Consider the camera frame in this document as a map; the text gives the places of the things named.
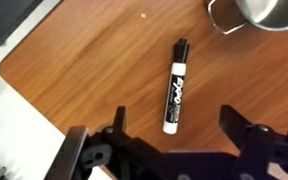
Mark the black white Expo marker pen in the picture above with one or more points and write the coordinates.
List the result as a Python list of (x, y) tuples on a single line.
[(175, 93)]

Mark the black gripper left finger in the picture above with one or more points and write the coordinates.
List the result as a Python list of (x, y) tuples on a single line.
[(117, 146)]

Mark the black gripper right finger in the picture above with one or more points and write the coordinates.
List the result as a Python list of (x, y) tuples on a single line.
[(264, 153)]

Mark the silver metal pot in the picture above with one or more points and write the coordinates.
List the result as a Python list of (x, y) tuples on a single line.
[(274, 13)]

